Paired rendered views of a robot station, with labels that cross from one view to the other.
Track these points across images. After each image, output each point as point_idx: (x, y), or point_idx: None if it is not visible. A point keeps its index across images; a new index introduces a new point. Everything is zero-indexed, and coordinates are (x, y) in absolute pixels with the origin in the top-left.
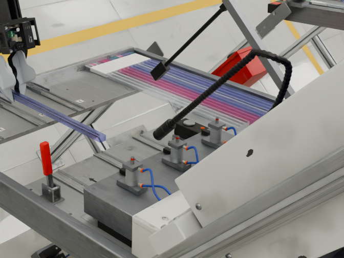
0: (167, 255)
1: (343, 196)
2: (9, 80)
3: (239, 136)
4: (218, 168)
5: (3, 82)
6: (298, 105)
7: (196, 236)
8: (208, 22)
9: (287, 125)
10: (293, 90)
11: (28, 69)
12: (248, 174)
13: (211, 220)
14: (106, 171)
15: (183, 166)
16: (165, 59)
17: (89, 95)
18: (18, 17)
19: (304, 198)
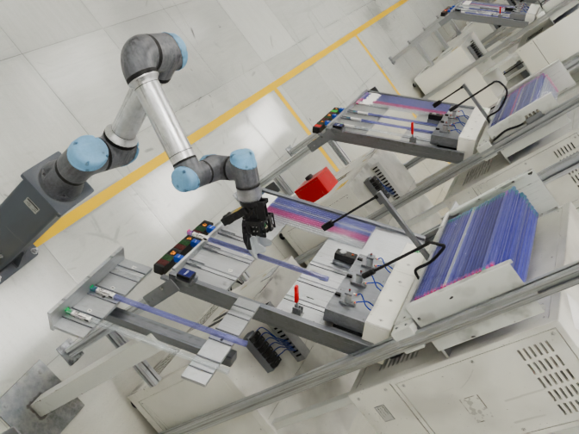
0: (402, 341)
1: None
2: (261, 250)
3: (446, 291)
4: (432, 303)
5: (254, 251)
6: (478, 281)
7: (422, 332)
8: (365, 203)
9: (471, 288)
10: (417, 238)
11: (266, 240)
12: (449, 306)
13: (426, 324)
14: (312, 290)
15: (364, 285)
16: (287, 195)
17: None
18: (268, 215)
19: (482, 316)
